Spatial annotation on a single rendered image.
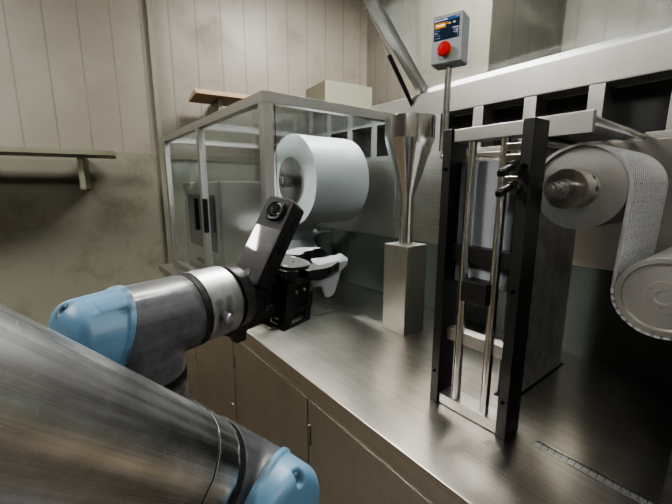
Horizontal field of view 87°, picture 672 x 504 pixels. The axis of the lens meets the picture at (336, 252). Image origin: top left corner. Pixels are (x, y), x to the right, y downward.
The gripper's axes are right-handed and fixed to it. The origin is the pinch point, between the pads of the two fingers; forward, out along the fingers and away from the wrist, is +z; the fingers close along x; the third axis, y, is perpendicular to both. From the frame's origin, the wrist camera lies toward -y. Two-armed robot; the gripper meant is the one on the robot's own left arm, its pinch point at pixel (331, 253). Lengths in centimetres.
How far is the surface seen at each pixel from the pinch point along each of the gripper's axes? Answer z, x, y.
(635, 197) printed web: 29.6, 36.7, -13.7
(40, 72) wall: 58, -298, -48
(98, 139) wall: 84, -280, -8
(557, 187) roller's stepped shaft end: 19.3, 26.4, -13.8
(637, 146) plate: 61, 37, -24
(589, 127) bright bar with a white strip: 26.5, 28.2, -23.5
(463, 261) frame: 21.8, 14.8, 1.4
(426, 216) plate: 78, -14, 2
